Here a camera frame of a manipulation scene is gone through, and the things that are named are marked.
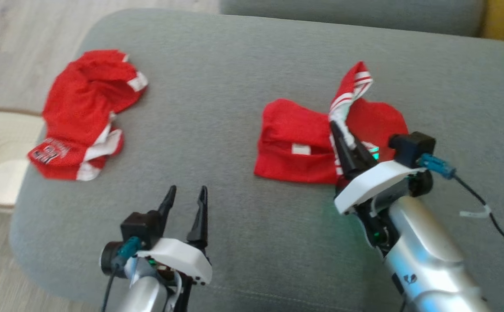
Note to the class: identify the cream perforated laundry basket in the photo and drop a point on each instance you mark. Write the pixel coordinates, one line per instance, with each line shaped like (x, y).
(1, 151)

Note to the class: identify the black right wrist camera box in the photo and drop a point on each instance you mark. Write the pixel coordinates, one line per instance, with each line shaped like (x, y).
(412, 147)

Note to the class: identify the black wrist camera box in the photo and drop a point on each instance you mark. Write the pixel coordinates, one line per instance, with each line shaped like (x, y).
(412, 147)
(141, 227)

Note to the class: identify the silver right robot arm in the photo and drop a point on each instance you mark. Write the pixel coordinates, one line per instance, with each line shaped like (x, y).
(425, 260)

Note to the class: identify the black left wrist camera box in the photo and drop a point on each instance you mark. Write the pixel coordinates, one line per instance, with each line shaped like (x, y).
(141, 227)

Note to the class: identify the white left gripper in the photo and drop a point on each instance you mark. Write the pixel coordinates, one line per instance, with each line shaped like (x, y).
(182, 258)

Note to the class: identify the red mesh jersey shorts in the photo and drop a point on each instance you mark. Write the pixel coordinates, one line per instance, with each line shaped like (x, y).
(79, 104)

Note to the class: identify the red and white shirt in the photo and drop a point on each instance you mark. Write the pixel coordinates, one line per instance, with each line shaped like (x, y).
(295, 134)

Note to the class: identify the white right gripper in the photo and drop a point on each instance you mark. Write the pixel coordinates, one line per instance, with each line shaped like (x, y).
(373, 184)

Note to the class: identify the grey fabric sofa seat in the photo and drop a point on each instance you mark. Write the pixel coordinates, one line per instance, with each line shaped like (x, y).
(243, 108)

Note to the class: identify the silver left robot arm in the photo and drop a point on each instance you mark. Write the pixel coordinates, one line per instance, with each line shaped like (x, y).
(146, 297)

